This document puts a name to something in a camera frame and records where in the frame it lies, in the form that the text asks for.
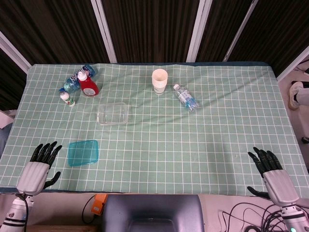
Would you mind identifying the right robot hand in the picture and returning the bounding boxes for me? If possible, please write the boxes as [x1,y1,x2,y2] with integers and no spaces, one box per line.
[247,146,300,206]

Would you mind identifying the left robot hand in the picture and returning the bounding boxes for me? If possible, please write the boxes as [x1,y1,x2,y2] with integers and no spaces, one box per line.
[16,141,63,196]

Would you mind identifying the teal container lid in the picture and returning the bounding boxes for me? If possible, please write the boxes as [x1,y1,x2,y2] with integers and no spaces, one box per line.
[68,139,99,167]

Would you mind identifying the clear plastic container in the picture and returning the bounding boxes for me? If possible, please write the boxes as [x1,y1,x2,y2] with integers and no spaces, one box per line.
[97,102,128,126]

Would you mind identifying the brown wooden board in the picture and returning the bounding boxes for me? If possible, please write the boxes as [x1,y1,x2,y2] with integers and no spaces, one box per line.
[25,224,102,232]

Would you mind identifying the orange box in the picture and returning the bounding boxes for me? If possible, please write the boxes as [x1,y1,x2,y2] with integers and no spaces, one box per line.
[91,193,108,215]

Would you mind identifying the small white green-label bottle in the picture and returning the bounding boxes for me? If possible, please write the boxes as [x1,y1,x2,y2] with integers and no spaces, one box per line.
[59,90,76,107]

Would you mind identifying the person's leg in light trousers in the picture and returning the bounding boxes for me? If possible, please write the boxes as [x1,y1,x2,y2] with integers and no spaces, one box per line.
[296,87,309,106]

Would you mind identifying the white sneaker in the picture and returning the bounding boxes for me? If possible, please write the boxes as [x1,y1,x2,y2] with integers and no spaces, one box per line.
[289,81,304,109]

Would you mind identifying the blue label plastic drink bottle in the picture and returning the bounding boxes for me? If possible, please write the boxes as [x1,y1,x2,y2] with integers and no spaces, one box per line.
[63,64,98,93]

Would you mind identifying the red squeeze bottle white cap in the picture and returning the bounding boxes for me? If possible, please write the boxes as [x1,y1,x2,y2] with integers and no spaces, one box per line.
[77,71,100,97]

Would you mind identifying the green checked tablecloth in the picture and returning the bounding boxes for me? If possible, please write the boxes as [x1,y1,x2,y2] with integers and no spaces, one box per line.
[0,62,309,197]

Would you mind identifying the grey robot chest housing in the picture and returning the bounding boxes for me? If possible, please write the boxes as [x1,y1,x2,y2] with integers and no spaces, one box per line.
[101,194,205,232]

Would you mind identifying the clear water bottle blue label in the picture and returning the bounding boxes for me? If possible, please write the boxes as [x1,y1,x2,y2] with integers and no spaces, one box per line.
[173,84,200,113]

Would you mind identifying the white paper cup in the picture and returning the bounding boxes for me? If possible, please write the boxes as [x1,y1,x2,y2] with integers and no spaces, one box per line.
[151,69,169,95]

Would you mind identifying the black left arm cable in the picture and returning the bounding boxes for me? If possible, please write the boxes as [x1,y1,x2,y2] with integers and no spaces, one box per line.
[15,193,31,232]

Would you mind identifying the black tangled cables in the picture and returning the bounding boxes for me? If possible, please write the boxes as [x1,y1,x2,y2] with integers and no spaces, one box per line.
[221,203,290,232]

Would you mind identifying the black looped cable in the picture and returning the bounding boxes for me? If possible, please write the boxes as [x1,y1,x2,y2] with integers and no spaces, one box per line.
[81,195,97,224]

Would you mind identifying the white partition post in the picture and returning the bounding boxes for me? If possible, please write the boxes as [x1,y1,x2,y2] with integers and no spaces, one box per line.
[185,0,213,63]
[0,30,32,73]
[90,0,118,64]
[276,45,309,82]
[223,0,259,61]

